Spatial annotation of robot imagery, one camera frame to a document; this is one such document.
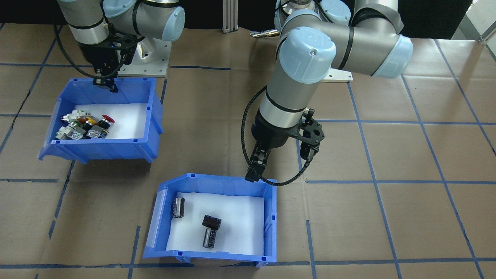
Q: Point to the white push button switch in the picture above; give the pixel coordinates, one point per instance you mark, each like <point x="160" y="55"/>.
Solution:
<point x="75" y="114"/>

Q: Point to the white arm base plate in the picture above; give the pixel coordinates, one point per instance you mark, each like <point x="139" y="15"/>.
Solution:
<point x="159" y="66"/>
<point x="343" y="76"/>

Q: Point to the dark brown cylindrical capacitor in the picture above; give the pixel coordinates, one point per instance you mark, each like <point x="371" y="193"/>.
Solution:
<point x="212" y="221"/>
<point x="178" y="207"/>
<point x="209" y="237"/>

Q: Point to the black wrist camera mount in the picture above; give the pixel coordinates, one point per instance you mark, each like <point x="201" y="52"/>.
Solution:
<point x="126" y="40"/>
<point x="314" y="133"/>

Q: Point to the pile of push-button switches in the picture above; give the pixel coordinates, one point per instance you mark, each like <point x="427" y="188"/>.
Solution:
<point x="131" y="120"/>

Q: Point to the blue bin with push buttons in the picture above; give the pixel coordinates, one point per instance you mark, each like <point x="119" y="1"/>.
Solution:
<point x="100" y="149"/>

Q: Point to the aluminium centre post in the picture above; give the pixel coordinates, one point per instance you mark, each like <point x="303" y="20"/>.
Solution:
<point x="230" y="15"/>

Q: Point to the silver metal connector plug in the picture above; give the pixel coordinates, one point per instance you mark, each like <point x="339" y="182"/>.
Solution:
<point x="265" y="34"/>

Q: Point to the red mushroom push button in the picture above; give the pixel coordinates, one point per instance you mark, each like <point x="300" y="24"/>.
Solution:
<point x="107" y="119"/>

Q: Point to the blue bin with capacitors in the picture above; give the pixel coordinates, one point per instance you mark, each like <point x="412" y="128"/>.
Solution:
<point x="209" y="182"/>

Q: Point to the grey push button switch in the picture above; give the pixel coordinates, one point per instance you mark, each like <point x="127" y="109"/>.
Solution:
<point x="71" y="132"/>
<point x="97" y="133"/>

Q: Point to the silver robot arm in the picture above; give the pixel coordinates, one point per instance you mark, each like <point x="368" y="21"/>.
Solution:
<point x="151" y="19"/>
<point x="310" y="69"/>

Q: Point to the white foam liner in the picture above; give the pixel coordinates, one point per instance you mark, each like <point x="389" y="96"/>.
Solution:
<point x="240" y="217"/>

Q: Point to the yellow push button switch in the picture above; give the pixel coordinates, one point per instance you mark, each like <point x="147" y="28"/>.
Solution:
<point x="87" y="121"/>

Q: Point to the aluminium extrusion bar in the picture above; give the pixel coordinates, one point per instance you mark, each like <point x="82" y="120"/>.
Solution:
<point x="487" y="37"/>

